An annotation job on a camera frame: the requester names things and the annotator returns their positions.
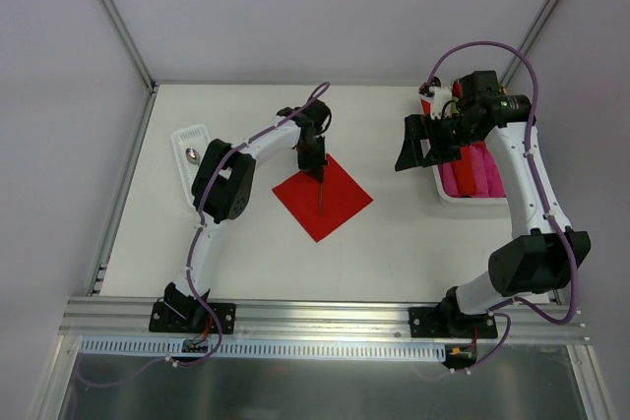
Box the copper knife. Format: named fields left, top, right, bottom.
left=317, top=168, right=325, bottom=216

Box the red paper napkin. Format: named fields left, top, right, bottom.
left=272, top=153, right=373, bottom=242

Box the silver ornate spoon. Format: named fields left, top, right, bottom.
left=185, top=148, right=201, bottom=165

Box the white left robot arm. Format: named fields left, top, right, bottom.
left=150, top=99, right=332, bottom=332

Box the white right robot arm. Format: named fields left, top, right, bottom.
left=395, top=71, right=591, bottom=337

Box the red rolled napkin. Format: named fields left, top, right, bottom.
left=451, top=153, right=476, bottom=197

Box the white tray of rolled napkins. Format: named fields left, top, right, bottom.
left=417, top=90, right=511, bottom=208

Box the white perforated utensil basket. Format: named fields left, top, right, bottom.
left=171, top=124, right=210, bottom=208

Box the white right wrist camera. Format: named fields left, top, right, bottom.
left=418, top=86, right=454, bottom=119

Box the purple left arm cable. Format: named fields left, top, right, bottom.
left=166, top=81, right=332, bottom=370

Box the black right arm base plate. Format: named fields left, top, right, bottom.
left=408, top=306, right=498, bottom=339

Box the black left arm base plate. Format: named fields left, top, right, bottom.
left=149, top=299, right=237, bottom=334

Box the right frame post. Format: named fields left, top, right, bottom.
left=499, top=0, right=597, bottom=90

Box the frame post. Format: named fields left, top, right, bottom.
left=499, top=0, right=597, bottom=90
left=97, top=0, right=157, bottom=92

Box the white slotted cable duct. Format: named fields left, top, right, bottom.
left=79, top=336, right=447, bottom=363

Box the left frame post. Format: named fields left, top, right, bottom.
left=97, top=0, right=157, bottom=92

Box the aluminium front rail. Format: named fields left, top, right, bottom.
left=58, top=296, right=592, bottom=345

